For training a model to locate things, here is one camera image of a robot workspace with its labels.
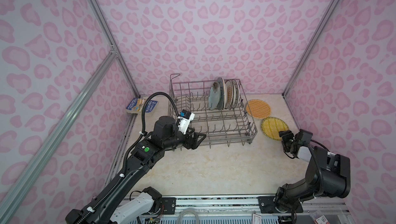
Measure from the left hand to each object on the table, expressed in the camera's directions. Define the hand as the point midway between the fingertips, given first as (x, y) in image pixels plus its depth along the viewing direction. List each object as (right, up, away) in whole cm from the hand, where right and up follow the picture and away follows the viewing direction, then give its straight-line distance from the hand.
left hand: (200, 130), depth 67 cm
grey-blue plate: (+13, +17, +30) cm, 37 cm away
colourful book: (-47, +11, +44) cm, 65 cm away
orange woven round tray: (+41, +9, +43) cm, 61 cm away
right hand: (+49, -6, +26) cm, 55 cm away
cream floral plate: (+19, +19, +26) cm, 37 cm away
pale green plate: (+9, +18, +39) cm, 44 cm away
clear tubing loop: (-6, -39, +7) cm, 40 cm away
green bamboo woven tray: (+46, -2, +35) cm, 58 cm away
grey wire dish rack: (+15, -3, +31) cm, 34 cm away
